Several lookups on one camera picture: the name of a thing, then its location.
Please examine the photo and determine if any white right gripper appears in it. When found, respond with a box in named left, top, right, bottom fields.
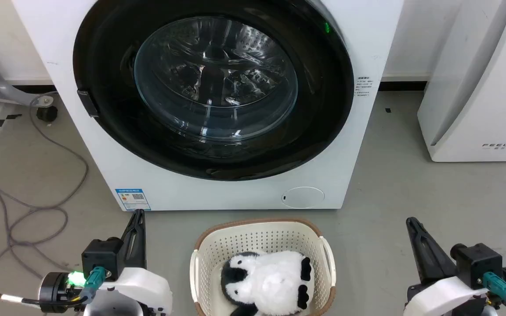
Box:
left=403, top=217, right=492, bottom=316

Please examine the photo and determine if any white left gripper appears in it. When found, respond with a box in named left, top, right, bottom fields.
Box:
left=84, top=210, right=173, bottom=316

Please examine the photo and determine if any white front-load washing machine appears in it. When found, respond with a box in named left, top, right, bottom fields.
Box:
left=11, top=0, right=405, bottom=212

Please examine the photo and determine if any black round washer door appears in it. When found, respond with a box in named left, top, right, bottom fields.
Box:
left=72, top=0, right=355, bottom=181

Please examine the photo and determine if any blue energy label sticker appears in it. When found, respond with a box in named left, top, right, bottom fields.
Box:
left=115, top=188, right=152, bottom=212

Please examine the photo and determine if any cream perforated laundry basket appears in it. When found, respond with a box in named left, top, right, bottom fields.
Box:
left=190, top=219, right=337, bottom=316

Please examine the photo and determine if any black and white plush penguin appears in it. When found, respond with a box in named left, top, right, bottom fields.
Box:
left=220, top=251, right=314, bottom=316

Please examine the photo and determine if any white Feelbird appliance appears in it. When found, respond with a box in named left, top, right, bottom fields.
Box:
left=417, top=0, right=506, bottom=163

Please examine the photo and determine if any small text sticker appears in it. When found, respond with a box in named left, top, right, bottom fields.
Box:
left=355, top=75, right=375, bottom=98

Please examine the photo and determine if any black floor tape mark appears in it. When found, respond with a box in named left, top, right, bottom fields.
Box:
left=0, top=114, right=23, bottom=128

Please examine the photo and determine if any left arm cable teal plug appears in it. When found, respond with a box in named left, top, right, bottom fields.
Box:
left=0, top=266, right=107, bottom=313

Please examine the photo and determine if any grey floor cable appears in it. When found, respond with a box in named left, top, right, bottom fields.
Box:
left=0, top=93, right=89, bottom=290

